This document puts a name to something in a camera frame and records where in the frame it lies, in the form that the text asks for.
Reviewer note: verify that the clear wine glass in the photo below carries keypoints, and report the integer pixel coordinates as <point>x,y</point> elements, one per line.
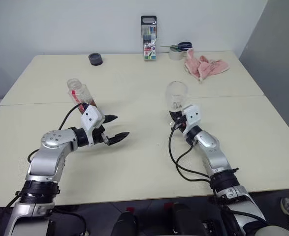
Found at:
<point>176,96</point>

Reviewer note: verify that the black bottle cap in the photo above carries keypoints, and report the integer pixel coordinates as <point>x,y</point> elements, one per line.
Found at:
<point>95,59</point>

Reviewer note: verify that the marker pen pack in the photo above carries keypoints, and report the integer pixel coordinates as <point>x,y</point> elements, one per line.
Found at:
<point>149,46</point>

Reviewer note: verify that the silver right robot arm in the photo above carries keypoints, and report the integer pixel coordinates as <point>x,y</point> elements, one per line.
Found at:
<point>214,157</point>

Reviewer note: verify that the dark rounded shape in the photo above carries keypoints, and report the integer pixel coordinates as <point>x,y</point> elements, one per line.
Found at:
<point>124,225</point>

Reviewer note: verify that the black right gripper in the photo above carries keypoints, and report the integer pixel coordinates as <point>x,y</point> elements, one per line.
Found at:
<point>180,122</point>

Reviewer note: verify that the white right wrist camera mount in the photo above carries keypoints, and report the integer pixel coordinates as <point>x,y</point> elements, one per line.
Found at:
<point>192,115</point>

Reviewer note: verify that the pink cloth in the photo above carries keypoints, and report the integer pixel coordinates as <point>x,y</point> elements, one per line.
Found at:
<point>205,67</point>

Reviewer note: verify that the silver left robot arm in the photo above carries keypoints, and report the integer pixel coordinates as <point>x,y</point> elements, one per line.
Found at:
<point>50,157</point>

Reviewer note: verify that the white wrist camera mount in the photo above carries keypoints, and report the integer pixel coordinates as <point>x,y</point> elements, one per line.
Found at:
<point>91,119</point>
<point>192,115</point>

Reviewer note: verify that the clear plastic bottle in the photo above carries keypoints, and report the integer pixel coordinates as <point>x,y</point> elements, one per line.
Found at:
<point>81,93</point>

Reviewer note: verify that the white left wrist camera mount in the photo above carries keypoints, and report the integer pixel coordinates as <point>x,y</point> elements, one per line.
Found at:
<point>91,119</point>

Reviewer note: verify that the white tape roll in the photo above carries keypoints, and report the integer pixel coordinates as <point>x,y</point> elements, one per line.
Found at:
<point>175,54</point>

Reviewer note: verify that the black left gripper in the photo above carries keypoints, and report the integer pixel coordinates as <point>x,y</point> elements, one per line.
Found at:
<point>98,136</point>

